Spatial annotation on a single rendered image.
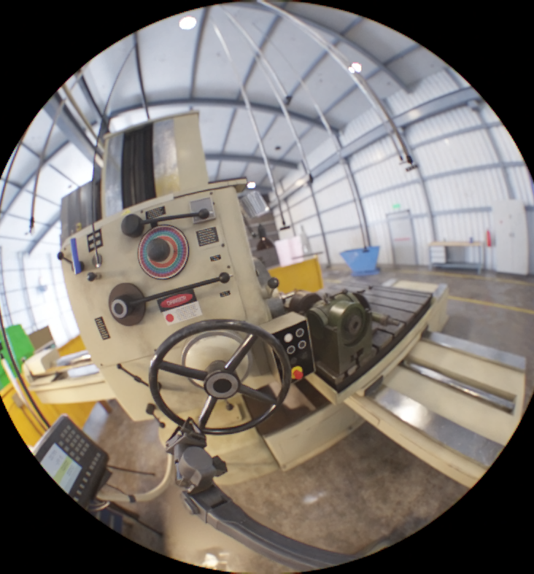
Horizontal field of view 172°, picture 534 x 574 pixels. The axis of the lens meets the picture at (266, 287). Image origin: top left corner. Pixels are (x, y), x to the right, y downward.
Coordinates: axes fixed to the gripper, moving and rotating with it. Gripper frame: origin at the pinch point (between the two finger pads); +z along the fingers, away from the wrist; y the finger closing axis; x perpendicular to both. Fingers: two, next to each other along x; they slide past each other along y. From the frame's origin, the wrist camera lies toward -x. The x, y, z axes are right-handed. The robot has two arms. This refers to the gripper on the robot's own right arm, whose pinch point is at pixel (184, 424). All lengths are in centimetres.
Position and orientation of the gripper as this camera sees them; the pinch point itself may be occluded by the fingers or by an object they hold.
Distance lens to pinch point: 56.7
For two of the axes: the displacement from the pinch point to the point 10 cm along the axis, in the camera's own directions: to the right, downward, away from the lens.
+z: -3.5, -1.0, 9.3
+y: 6.7, -7.2, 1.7
